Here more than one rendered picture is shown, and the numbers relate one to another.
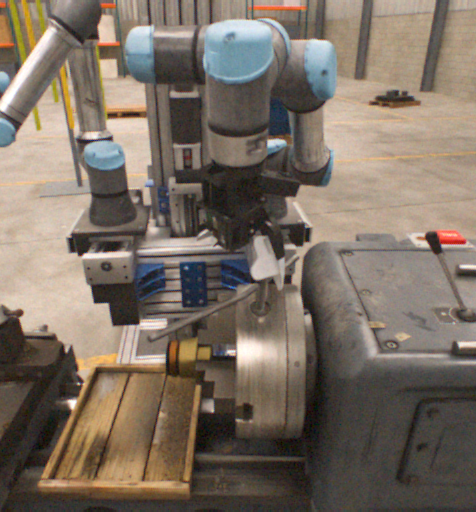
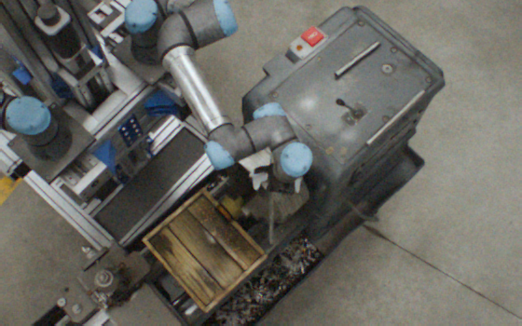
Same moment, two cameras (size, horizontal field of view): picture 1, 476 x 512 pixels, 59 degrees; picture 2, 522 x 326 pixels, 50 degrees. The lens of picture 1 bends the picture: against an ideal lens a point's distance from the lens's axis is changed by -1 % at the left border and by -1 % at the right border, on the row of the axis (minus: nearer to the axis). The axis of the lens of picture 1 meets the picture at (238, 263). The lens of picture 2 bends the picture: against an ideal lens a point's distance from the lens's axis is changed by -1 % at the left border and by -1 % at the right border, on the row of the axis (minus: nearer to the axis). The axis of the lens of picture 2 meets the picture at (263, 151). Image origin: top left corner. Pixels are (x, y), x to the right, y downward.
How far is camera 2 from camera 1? 134 cm
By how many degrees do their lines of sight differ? 47
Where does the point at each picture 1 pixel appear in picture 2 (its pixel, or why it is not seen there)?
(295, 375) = (302, 189)
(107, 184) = (49, 134)
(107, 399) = (175, 251)
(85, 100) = not seen: outside the picture
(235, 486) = (280, 235)
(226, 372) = (261, 204)
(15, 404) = (154, 298)
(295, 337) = not seen: hidden behind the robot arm
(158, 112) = (26, 39)
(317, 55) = (228, 21)
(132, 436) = (213, 256)
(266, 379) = (292, 200)
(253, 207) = not seen: hidden behind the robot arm
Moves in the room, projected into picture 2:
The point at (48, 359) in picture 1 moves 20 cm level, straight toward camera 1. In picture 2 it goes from (145, 266) to (201, 283)
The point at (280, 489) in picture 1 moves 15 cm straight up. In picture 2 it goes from (298, 220) to (300, 209)
